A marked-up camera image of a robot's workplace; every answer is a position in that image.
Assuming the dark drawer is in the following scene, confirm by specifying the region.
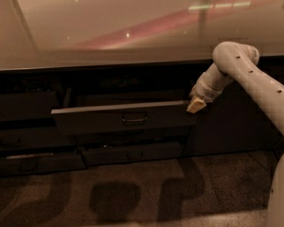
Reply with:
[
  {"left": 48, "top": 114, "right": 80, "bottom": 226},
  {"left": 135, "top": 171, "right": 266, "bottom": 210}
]
[
  {"left": 0, "top": 92, "right": 60, "bottom": 122},
  {"left": 0, "top": 152, "right": 85, "bottom": 177},
  {"left": 51, "top": 100, "right": 197, "bottom": 135},
  {"left": 0, "top": 127, "right": 75, "bottom": 151},
  {"left": 81, "top": 141, "right": 183, "bottom": 166},
  {"left": 75, "top": 126, "right": 190, "bottom": 145}
]

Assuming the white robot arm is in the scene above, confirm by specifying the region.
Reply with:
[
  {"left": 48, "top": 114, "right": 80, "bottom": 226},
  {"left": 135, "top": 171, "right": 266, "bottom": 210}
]
[{"left": 186, "top": 42, "right": 284, "bottom": 227}]

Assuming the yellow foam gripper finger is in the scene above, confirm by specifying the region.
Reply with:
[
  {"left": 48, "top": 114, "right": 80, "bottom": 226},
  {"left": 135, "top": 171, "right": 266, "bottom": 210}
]
[{"left": 186, "top": 96, "right": 206, "bottom": 114}]

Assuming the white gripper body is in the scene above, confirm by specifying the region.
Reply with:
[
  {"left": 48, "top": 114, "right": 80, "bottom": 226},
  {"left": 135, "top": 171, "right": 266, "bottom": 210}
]
[{"left": 189, "top": 63, "right": 233, "bottom": 103}]

